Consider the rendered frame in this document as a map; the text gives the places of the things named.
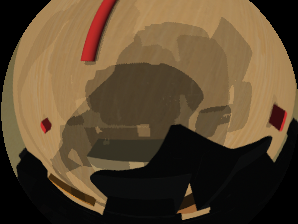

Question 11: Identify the brown wooden board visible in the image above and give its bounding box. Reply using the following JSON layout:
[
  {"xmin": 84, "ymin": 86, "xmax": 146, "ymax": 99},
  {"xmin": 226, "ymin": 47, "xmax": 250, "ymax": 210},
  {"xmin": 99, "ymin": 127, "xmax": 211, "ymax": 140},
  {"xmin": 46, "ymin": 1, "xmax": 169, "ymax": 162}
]
[{"xmin": 48, "ymin": 175, "xmax": 96, "ymax": 206}]

